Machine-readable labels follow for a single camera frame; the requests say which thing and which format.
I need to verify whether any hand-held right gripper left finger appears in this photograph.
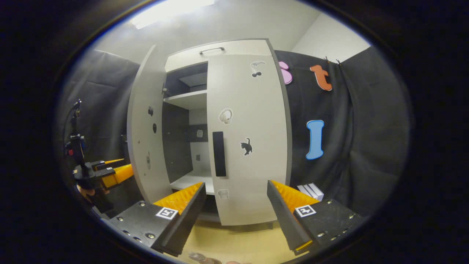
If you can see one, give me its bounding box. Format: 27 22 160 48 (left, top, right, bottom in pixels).
109 181 207 257

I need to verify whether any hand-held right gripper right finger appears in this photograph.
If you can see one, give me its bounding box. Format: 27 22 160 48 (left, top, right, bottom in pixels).
267 180 364 256

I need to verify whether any white cabinet door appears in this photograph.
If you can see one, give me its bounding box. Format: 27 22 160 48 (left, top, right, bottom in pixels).
206 54 289 226
126 45 173 204

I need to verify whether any white and grey cabinet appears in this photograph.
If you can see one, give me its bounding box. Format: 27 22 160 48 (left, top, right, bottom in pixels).
161 38 293 225

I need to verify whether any white cabinet shelf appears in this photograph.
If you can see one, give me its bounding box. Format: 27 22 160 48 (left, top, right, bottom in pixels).
163 90 208 110

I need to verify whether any white cabinet drawer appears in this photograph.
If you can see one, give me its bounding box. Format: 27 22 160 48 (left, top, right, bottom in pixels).
165 40 273 72

